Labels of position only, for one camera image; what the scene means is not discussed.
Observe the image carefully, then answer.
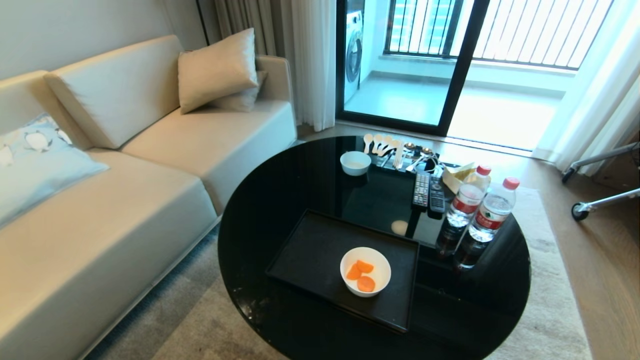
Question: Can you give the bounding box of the small white empty bowl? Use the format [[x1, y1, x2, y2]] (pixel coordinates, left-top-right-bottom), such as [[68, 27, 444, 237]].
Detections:
[[340, 151, 372, 177]]

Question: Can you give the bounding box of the black rectangular tray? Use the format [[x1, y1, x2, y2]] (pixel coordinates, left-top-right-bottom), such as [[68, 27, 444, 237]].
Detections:
[[265, 208, 420, 334]]

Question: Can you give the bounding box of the white bowl with carrot scraps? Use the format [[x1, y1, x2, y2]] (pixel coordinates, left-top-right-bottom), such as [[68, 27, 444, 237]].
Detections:
[[340, 247, 392, 298]]

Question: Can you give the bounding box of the round black glass table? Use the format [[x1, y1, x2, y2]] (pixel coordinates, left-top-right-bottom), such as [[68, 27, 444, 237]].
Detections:
[[218, 135, 532, 360]]

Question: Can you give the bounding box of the black remote control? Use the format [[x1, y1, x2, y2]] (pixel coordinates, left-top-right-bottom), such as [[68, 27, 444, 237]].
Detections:
[[429, 175, 446, 215], [411, 171, 431, 210]]

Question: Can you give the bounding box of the beige square cushion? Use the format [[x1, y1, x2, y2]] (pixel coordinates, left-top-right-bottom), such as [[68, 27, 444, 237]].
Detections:
[[177, 27, 259, 115], [209, 70, 268, 113]]

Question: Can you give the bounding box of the white sheer curtain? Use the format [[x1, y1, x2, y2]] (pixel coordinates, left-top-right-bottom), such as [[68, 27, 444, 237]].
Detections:
[[531, 0, 640, 177], [215, 0, 337, 133]]

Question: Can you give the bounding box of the white washing machine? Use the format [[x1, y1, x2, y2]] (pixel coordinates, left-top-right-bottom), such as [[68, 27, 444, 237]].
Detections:
[[344, 9, 365, 104]]

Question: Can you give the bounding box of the yellow tissue box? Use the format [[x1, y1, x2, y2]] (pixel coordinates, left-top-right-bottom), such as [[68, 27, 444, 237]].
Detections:
[[442, 162, 478, 195]]

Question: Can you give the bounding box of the clear water bottle red cap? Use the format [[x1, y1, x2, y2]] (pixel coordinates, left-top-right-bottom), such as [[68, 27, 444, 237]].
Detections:
[[446, 165, 492, 229], [468, 177, 521, 243]]

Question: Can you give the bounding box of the black framed sliding glass door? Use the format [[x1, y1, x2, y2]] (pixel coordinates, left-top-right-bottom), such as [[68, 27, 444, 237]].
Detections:
[[335, 0, 493, 137]]

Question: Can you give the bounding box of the beige leather sofa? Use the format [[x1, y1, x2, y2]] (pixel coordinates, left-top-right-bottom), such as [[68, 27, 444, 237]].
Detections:
[[0, 34, 298, 360]]

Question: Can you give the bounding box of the beige sofa back cushion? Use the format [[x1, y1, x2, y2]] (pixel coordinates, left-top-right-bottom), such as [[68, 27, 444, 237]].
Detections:
[[44, 34, 185, 150]]

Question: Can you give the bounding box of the black balcony railing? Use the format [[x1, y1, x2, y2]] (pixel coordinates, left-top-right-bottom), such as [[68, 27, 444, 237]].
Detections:
[[384, 0, 615, 71]]

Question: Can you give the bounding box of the grey beige floor rug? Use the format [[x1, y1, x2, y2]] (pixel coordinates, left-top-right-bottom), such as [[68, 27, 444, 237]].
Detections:
[[85, 186, 594, 360]]

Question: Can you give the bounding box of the metal wheeled stand leg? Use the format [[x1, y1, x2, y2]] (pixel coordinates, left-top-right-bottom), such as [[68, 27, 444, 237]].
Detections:
[[571, 187, 640, 222], [561, 141, 640, 185]]

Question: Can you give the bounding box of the light blue penguin cushion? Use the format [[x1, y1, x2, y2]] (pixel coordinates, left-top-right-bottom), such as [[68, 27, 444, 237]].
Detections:
[[0, 112, 110, 228]]

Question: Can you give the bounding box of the white charging cable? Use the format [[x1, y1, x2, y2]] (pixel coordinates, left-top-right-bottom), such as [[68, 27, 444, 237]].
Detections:
[[406, 150, 443, 175]]

